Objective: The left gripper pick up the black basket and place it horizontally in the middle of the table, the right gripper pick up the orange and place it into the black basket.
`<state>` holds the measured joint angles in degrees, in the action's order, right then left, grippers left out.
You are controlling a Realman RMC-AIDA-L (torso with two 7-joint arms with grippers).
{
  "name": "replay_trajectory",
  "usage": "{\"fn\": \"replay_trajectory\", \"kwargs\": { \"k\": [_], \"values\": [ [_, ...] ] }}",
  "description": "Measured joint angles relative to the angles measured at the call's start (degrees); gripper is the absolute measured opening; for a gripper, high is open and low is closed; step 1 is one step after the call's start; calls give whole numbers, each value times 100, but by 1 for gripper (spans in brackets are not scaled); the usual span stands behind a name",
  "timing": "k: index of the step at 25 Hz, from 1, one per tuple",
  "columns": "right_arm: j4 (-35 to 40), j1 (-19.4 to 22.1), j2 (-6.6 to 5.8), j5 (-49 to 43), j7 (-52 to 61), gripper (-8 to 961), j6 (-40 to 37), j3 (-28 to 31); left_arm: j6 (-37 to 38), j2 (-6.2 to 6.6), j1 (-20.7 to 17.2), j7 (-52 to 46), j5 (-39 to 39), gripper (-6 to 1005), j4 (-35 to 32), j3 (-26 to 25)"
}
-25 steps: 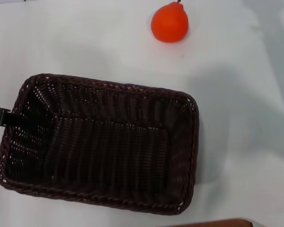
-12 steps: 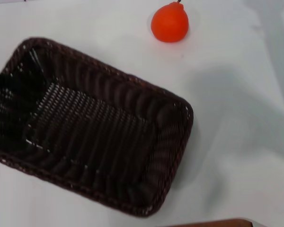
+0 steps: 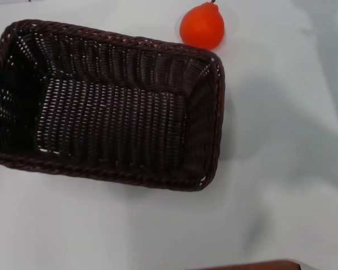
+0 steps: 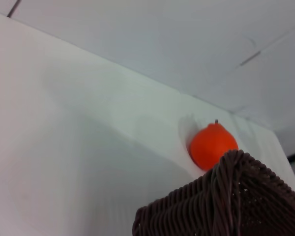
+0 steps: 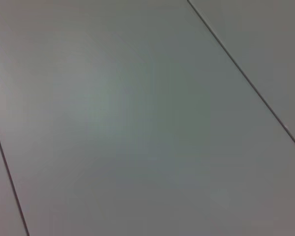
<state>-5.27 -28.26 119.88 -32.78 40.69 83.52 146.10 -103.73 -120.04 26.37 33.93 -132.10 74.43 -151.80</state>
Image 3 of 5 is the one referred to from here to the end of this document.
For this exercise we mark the dark brown woven basket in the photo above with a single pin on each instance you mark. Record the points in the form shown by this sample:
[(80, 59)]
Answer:
[(115, 118)]

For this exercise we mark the orange toy fruit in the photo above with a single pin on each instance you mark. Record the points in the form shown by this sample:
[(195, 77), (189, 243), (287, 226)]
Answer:
[(202, 26)]

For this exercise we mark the brown wooden edge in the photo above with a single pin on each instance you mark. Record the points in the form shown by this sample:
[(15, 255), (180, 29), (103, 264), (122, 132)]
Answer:
[(250, 265)]

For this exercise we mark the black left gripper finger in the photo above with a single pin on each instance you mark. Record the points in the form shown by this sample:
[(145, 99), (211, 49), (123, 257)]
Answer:
[(8, 80)]

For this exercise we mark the white tablecloth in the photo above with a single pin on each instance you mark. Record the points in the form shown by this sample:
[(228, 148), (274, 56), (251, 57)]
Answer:
[(284, 140)]

